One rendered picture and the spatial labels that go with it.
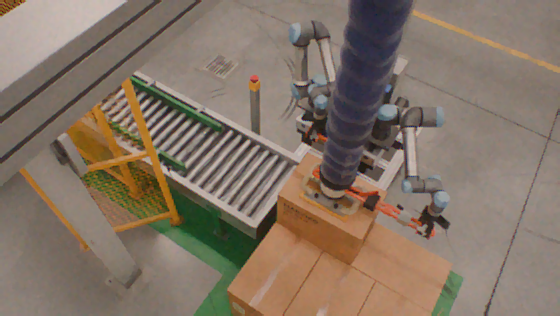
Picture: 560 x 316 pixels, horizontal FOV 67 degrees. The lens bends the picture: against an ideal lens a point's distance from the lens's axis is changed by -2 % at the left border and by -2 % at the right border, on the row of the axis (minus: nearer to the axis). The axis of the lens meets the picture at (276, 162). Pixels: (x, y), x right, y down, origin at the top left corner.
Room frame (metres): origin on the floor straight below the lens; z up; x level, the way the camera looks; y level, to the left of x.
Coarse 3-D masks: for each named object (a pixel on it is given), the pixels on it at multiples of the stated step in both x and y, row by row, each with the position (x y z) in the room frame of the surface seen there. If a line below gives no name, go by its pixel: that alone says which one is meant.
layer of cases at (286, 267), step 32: (256, 256) 1.15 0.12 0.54; (288, 256) 1.15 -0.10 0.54; (320, 256) 1.17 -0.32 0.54; (384, 256) 1.18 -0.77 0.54; (416, 256) 1.19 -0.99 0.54; (256, 288) 0.92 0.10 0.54; (288, 288) 0.93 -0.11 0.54; (320, 288) 0.94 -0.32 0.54; (352, 288) 0.95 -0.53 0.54; (384, 288) 0.95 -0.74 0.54; (416, 288) 0.96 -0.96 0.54
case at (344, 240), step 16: (304, 160) 1.68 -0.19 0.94; (320, 160) 1.69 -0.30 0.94; (288, 192) 1.43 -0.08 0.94; (384, 192) 1.45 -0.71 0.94; (288, 208) 1.37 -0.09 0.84; (304, 208) 1.31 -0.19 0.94; (288, 224) 1.36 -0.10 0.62; (304, 224) 1.30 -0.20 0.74; (320, 224) 1.25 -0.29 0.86; (336, 224) 1.21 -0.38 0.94; (352, 224) 1.21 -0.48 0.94; (368, 224) 1.22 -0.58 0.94; (320, 240) 1.24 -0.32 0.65; (336, 240) 1.18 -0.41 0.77; (352, 240) 1.14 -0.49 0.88; (352, 256) 1.12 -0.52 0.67
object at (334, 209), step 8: (304, 192) 1.42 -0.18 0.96; (312, 192) 1.42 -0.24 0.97; (320, 192) 1.42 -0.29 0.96; (312, 200) 1.36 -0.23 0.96; (336, 200) 1.37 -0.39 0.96; (320, 208) 1.31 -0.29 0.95; (328, 208) 1.31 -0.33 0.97; (336, 208) 1.31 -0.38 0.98; (336, 216) 1.26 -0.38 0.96; (344, 216) 1.26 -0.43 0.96
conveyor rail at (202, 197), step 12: (84, 120) 2.25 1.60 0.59; (96, 132) 2.15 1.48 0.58; (120, 144) 2.02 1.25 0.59; (144, 168) 1.90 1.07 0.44; (168, 180) 1.76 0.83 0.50; (180, 180) 1.70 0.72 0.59; (180, 192) 1.70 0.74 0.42; (192, 192) 1.63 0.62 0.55; (204, 192) 1.61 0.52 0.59; (204, 204) 1.58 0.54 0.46; (216, 204) 1.51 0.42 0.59; (228, 216) 1.46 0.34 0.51; (240, 216) 1.42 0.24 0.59; (240, 228) 1.41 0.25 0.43; (252, 228) 1.35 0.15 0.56
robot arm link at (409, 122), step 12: (408, 120) 1.55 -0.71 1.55; (420, 120) 1.55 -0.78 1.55; (408, 132) 1.50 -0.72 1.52; (408, 144) 1.43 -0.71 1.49; (408, 156) 1.37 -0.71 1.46; (408, 168) 1.31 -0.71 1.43; (408, 180) 1.25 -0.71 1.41; (420, 180) 1.26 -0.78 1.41; (408, 192) 1.20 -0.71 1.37; (420, 192) 1.21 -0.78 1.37
